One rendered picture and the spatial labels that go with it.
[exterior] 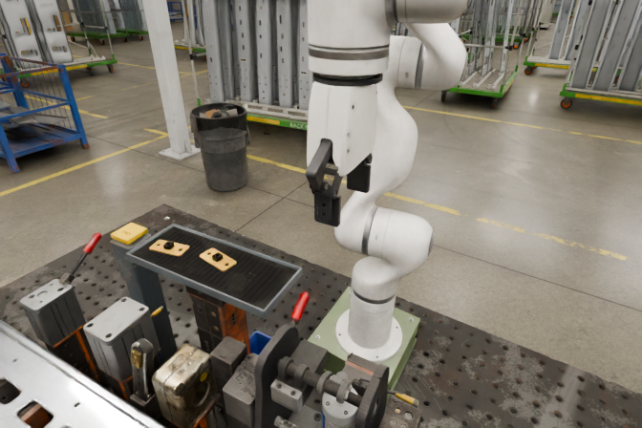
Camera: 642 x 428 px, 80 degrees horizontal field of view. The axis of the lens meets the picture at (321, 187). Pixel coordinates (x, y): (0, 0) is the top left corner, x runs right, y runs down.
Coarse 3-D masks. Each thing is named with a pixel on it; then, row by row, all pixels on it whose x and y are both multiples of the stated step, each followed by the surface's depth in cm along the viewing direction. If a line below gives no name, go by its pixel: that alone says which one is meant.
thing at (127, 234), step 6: (120, 228) 94; (126, 228) 94; (132, 228) 94; (138, 228) 94; (144, 228) 94; (114, 234) 92; (120, 234) 92; (126, 234) 92; (132, 234) 92; (138, 234) 92; (120, 240) 91; (126, 240) 90; (132, 240) 91
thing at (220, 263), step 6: (204, 252) 85; (210, 252) 85; (216, 252) 85; (204, 258) 83; (210, 258) 83; (216, 258) 82; (222, 258) 83; (228, 258) 83; (216, 264) 81; (222, 264) 81; (234, 264) 82; (222, 270) 80
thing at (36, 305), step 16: (48, 288) 90; (64, 288) 90; (32, 304) 85; (48, 304) 86; (64, 304) 89; (32, 320) 87; (48, 320) 87; (64, 320) 90; (80, 320) 94; (48, 336) 88; (64, 336) 91; (80, 336) 96; (64, 352) 93; (80, 352) 97; (80, 368) 97; (96, 368) 102
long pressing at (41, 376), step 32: (0, 320) 89; (0, 352) 81; (32, 352) 81; (32, 384) 75; (64, 384) 75; (96, 384) 74; (0, 416) 69; (64, 416) 69; (96, 416) 69; (128, 416) 69
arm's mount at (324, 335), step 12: (348, 288) 126; (348, 300) 122; (336, 312) 117; (396, 312) 118; (324, 324) 114; (408, 324) 114; (312, 336) 110; (324, 336) 110; (408, 336) 110; (336, 348) 107; (408, 348) 112; (336, 360) 106; (396, 360) 104; (324, 372) 110; (336, 372) 108; (396, 372) 105
